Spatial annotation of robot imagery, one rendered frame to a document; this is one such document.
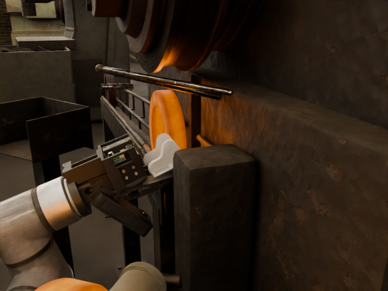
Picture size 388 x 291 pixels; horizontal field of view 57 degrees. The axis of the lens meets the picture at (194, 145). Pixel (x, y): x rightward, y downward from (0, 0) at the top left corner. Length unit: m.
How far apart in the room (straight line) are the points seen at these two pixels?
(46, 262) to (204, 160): 0.30
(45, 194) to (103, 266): 1.08
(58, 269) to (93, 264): 1.03
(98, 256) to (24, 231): 1.12
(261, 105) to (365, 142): 0.17
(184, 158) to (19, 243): 0.27
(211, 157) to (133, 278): 0.17
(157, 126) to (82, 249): 1.07
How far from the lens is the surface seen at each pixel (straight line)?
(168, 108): 0.64
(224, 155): 0.48
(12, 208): 0.59
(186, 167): 0.46
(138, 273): 0.45
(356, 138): 0.35
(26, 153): 1.16
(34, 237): 0.60
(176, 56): 0.58
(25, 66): 3.05
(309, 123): 0.39
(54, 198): 0.57
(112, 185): 0.58
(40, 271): 0.61
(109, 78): 1.71
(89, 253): 1.71
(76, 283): 0.32
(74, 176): 0.57
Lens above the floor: 0.97
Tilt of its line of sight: 19 degrees down
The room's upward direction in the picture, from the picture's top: straight up
